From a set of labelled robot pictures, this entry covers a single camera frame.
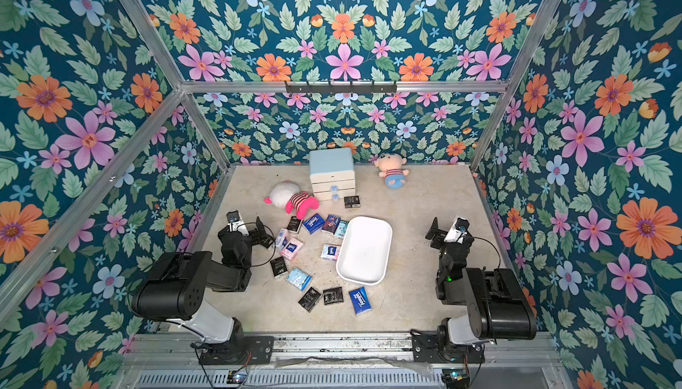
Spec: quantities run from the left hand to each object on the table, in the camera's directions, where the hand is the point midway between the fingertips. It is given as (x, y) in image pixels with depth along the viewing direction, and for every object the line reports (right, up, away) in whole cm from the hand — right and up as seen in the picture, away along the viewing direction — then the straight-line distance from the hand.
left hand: (246, 219), depth 92 cm
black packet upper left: (+15, -3, +7) cm, 17 cm away
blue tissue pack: (+23, -3, +6) cm, 24 cm away
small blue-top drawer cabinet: (+30, +16, +6) cm, 34 cm away
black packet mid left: (+12, -15, -3) cm, 20 cm away
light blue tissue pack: (+20, -19, -7) cm, 29 cm away
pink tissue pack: (+17, -10, -1) cm, 19 cm away
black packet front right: (+32, -23, -10) cm, 40 cm away
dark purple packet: (+29, -2, +7) cm, 30 cm away
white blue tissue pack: (+30, -11, -1) cm, 32 cm away
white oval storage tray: (+42, -11, 0) cm, 44 cm away
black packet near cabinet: (+37, +5, +13) cm, 39 cm away
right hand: (+71, 0, -5) cm, 71 cm away
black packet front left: (+25, -24, -11) cm, 36 cm away
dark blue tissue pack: (+40, -24, -11) cm, 48 cm away
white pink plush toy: (+13, +8, +9) cm, 18 cm away
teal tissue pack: (+33, -4, +4) cm, 34 cm away
